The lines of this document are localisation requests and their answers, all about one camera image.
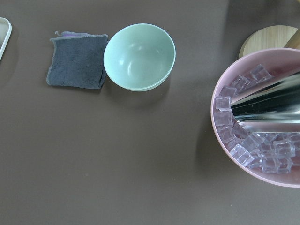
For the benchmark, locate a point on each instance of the metal scoop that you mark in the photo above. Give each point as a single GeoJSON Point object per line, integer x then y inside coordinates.
{"type": "Point", "coordinates": [272, 107]}

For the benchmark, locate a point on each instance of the mint green bowl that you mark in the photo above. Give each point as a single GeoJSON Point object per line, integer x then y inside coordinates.
{"type": "Point", "coordinates": [139, 57]}

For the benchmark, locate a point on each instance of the cream serving tray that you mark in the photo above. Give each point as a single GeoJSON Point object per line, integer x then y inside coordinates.
{"type": "Point", "coordinates": [5, 33]}

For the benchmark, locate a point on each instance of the wooden mug tree stand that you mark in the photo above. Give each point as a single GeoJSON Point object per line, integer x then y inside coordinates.
{"type": "Point", "coordinates": [276, 36]}

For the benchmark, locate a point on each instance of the pink bowl with ice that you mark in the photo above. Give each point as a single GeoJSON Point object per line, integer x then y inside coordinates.
{"type": "Point", "coordinates": [252, 152]}

